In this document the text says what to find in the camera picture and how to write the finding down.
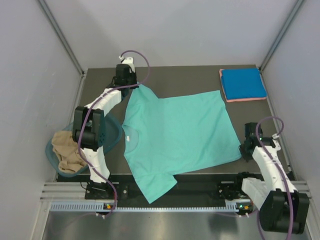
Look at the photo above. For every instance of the folded pink t shirt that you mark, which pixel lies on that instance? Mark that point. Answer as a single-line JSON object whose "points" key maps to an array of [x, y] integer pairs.
{"points": [[223, 92]]}

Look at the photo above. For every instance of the teal green t shirt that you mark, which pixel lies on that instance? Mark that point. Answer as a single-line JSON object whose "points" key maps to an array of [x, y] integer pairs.
{"points": [[169, 136]]}

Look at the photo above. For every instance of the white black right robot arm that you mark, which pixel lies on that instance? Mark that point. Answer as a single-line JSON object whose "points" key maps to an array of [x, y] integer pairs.
{"points": [[281, 207]]}

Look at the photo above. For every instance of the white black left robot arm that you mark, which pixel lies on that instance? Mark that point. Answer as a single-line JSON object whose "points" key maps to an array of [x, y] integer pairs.
{"points": [[89, 124]]}

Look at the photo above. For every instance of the right aluminium corner post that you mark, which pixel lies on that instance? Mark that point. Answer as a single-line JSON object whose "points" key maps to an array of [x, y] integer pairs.
{"points": [[293, 13]]}

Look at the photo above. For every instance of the left aluminium corner post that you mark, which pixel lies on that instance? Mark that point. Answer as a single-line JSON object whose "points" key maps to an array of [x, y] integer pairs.
{"points": [[60, 35]]}

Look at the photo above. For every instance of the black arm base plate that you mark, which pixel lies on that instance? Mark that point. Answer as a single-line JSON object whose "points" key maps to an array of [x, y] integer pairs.
{"points": [[234, 193]]}

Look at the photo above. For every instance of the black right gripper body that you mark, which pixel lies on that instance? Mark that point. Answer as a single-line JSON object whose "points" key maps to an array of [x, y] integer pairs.
{"points": [[246, 153]]}

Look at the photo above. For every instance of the aluminium frame rail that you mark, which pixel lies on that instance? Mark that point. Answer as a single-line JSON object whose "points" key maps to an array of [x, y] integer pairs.
{"points": [[74, 191]]}

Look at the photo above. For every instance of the grey slotted cable duct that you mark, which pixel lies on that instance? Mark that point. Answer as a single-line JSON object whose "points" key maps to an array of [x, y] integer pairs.
{"points": [[100, 207]]}

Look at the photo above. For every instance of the aluminium corner post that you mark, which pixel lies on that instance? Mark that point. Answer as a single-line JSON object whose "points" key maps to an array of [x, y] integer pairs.
{"points": [[60, 35], [293, 13]]}

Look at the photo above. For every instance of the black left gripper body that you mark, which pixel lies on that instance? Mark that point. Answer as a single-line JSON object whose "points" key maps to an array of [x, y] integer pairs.
{"points": [[132, 79]]}

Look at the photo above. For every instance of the crumpled beige t shirt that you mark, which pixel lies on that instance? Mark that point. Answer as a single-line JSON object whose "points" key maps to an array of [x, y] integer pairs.
{"points": [[66, 150]]}

